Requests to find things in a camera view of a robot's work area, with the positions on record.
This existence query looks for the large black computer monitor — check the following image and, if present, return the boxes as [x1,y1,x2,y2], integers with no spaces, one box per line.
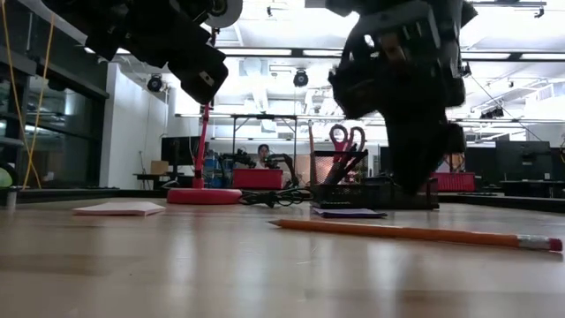
[494,140,552,182]

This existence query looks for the pink sticky note pad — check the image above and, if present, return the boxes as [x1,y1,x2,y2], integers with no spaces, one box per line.
[72,201,167,217]

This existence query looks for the red desk lamp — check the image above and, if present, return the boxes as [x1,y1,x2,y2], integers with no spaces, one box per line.
[166,0,244,206]

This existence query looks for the black background rig frame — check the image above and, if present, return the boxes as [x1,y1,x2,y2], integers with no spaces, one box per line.
[176,112,300,178]

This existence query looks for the purple sticky note pad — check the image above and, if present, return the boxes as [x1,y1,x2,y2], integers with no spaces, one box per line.
[312,207,388,220]

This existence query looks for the black mesh desk organizer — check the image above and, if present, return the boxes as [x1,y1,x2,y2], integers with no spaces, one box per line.
[309,149,441,211]

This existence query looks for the small green round object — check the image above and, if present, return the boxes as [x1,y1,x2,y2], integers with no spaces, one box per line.
[0,163,14,189]

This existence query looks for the yellow cable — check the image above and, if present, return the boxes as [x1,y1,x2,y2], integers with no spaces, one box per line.
[0,0,57,191]

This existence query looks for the red handled scissors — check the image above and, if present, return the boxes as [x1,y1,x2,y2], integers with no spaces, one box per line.
[324,123,368,186]

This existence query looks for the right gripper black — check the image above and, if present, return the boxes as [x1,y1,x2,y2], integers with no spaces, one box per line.
[326,0,478,195]

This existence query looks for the blue storage bins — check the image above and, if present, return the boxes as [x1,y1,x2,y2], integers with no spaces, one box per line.
[203,156,234,189]

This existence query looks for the small grey post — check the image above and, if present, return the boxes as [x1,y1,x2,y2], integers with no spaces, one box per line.
[4,185,19,211]

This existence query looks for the dark background desk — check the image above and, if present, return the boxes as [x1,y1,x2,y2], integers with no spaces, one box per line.
[500,178,565,199]

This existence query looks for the black pen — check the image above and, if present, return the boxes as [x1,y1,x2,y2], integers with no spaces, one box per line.
[330,152,361,185]
[337,148,370,180]

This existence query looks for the ceiling light strip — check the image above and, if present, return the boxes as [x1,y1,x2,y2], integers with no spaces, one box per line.
[461,51,512,62]
[519,52,560,62]

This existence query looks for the person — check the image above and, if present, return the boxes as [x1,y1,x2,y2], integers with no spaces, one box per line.
[254,143,273,170]

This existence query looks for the red storage bin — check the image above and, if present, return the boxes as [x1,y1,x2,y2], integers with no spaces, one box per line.
[430,171,477,193]
[232,168,283,190]

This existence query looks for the black lamp power cable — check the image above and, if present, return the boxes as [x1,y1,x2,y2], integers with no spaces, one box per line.
[240,187,314,208]

